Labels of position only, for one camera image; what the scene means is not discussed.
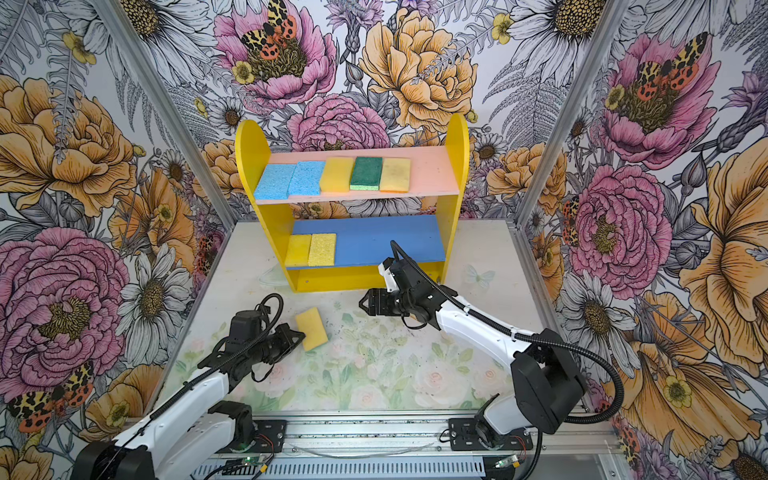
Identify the pale yellow textured sponge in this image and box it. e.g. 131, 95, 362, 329
307, 233, 336, 267

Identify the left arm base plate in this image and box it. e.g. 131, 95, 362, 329
220, 419, 287, 454

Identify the floral table mat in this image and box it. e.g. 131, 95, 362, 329
159, 282, 513, 412

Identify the aluminium front rail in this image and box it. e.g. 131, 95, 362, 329
252, 410, 630, 479

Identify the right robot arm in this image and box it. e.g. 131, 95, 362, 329
359, 258, 587, 449

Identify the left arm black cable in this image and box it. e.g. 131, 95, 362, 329
107, 292, 285, 457

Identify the bright yellow small sponge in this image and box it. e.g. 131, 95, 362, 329
284, 234, 312, 268

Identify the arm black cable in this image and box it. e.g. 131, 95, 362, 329
107, 292, 285, 457
389, 240, 625, 480

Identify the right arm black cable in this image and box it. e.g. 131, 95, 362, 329
389, 240, 625, 480

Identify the blue sponge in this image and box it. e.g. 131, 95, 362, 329
254, 164, 296, 201
288, 161, 325, 197

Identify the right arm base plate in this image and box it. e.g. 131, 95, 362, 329
447, 417, 534, 452

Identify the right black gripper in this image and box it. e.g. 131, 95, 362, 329
358, 288, 414, 319

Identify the yellow shelf with coloured boards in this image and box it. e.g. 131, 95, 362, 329
234, 115, 470, 293

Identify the thick yellow sponge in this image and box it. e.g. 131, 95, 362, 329
319, 157, 355, 194

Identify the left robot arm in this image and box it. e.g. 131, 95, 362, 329
71, 307, 306, 479

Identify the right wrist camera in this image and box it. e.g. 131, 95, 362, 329
378, 257, 399, 292

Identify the orange-yellow sponge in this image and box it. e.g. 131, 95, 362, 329
379, 157, 411, 193
295, 307, 328, 352

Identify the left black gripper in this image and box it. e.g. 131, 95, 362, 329
249, 324, 304, 366

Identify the green sponge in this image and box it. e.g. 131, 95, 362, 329
349, 156, 383, 191

